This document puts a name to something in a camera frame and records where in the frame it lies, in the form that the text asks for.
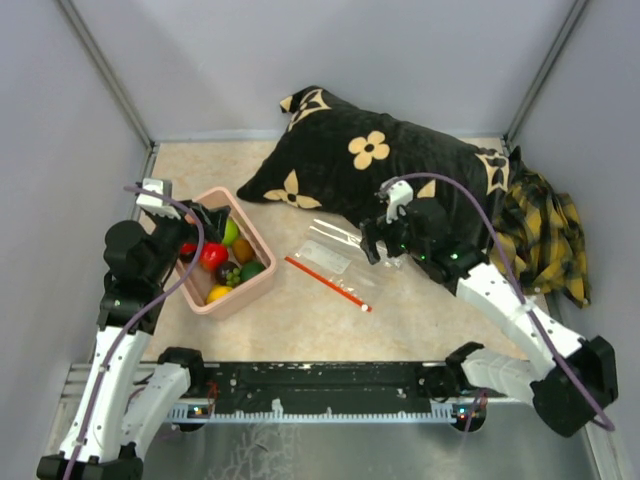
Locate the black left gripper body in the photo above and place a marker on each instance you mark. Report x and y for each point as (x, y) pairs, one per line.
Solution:
(170, 233)

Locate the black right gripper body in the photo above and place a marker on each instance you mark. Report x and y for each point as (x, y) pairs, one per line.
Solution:
(396, 235)

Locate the red toy pepper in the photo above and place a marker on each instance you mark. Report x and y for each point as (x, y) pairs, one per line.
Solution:
(212, 254)

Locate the clear zip bag red zipper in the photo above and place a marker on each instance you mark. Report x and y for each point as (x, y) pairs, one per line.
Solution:
(333, 256)

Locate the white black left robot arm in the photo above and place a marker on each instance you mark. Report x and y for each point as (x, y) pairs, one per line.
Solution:
(116, 422)

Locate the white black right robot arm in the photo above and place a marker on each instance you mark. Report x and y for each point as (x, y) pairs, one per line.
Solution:
(566, 378)

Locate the green toy pear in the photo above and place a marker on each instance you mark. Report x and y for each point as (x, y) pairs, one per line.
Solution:
(231, 232)

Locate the brown toy kiwi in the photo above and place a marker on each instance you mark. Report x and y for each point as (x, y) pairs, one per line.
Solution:
(242, 251)

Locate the dark purple toy fruit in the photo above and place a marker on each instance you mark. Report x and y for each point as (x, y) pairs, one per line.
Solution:
(221, 270)

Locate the pink plastic basket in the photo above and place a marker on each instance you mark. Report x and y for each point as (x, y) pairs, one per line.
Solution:
(199, 283)

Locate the green toy grapes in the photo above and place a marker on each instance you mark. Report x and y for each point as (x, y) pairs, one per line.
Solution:
(232, 278)

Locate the green toy lime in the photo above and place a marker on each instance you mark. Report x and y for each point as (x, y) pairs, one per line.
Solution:
(250, 270)

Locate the yellow toy lemon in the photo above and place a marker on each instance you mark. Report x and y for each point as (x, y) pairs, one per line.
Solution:
(218, 292)

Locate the black floral pillow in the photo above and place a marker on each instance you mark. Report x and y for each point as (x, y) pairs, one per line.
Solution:
(334, 157)

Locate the yellow plaid shirt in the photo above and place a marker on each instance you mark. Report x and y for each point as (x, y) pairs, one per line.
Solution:
(540, 237)

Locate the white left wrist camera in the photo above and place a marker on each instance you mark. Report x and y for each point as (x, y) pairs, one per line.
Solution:
(156, 198)

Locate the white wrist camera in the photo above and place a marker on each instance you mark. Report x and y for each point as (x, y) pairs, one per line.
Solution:
(156, 198)
(396, 193)

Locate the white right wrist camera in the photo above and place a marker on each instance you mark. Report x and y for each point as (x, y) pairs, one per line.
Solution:
(396, 193)

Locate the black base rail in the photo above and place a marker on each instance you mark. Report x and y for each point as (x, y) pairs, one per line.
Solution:
(338, 388)

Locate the aluminium frame rail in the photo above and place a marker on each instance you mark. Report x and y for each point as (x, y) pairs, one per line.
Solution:
(458, 412)

